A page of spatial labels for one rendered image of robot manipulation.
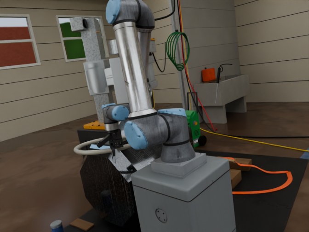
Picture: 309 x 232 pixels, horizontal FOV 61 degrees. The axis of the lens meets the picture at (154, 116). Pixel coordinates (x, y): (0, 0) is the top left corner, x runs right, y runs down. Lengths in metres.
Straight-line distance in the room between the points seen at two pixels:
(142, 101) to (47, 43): 7.75
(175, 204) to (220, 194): 0.28
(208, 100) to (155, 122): 4.20
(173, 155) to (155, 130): 0.19
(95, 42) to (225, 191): 2.41
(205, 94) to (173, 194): 4.27
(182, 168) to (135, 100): 0.40
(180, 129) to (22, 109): 7.27
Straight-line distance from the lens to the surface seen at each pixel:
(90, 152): 1.74
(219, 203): 1.50
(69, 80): 9.00
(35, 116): 8.50
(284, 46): 7.05
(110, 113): 1.57
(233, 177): 2.96
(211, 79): 5.84
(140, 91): 1.27
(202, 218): 1.38
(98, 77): 3.27
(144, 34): 1.44
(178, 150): 1.37
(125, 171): 2.19
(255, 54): 7.29
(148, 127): 1.25
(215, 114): 5.58
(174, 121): 1.34
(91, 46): 3.36
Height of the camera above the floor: 1.43
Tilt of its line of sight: 11 degrees down
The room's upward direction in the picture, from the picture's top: 9 degrees counter-clockwise
